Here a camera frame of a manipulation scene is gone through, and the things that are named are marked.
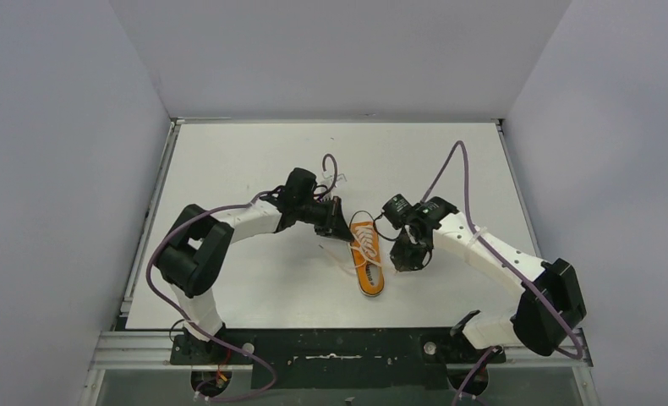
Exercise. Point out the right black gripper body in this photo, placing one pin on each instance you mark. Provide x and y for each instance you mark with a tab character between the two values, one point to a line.
424	245

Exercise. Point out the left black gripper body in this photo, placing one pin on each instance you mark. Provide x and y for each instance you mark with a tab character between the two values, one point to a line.
330	217

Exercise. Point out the cream shoelace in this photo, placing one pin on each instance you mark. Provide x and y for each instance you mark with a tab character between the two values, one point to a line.
366	244

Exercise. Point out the orange canvas sneaker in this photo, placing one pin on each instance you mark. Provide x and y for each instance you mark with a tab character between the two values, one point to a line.
371	279

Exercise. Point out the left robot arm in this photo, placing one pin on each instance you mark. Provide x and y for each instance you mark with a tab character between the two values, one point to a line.
191	256

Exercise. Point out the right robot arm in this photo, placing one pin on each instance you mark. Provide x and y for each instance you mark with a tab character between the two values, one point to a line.
549	301

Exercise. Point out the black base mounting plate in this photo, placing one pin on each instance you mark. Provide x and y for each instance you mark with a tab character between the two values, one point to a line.
285	359

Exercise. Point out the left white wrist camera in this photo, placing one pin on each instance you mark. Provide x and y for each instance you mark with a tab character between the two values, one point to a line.
330	180

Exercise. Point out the aluminium right table rail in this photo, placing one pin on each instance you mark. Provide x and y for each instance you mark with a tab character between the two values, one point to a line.
512	223

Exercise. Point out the aluminium front rail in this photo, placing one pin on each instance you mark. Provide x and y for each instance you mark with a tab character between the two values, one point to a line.
151	351

